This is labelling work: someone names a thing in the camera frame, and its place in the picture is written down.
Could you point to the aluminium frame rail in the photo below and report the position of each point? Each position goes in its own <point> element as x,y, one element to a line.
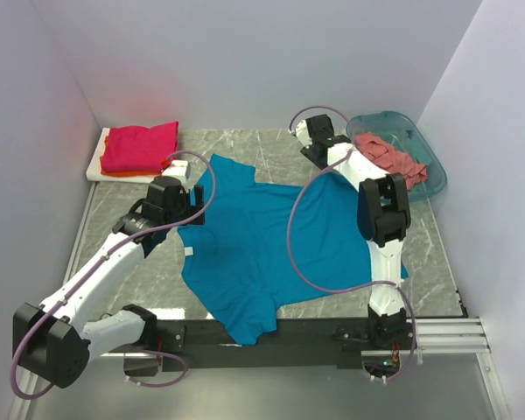
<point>437,336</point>

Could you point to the teal plastic basket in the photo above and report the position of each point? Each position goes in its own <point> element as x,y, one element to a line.
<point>398,130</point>

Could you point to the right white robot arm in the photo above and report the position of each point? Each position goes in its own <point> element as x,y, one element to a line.
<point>383,218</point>

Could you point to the blue t-shirt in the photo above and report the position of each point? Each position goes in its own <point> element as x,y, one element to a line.
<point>264,245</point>

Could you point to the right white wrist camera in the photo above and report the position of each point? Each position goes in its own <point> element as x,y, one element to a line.
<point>301,131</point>

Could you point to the folded magenta t-shirt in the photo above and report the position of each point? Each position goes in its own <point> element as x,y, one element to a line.
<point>167,134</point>

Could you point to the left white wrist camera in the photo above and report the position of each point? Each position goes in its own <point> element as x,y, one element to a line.
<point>178,169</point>

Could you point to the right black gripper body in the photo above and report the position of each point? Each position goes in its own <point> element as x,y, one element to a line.
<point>309,153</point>

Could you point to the salmon pink t-shirt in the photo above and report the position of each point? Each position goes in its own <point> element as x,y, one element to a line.
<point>390,159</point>

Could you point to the black base beam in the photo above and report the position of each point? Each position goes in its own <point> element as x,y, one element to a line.
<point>346,343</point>

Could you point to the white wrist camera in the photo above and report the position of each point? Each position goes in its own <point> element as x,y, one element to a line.
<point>178,169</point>
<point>301,131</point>

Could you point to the folded white t-shirt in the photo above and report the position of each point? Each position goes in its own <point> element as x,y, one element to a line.
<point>93,171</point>

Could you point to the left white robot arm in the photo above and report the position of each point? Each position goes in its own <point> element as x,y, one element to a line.
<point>56,339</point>

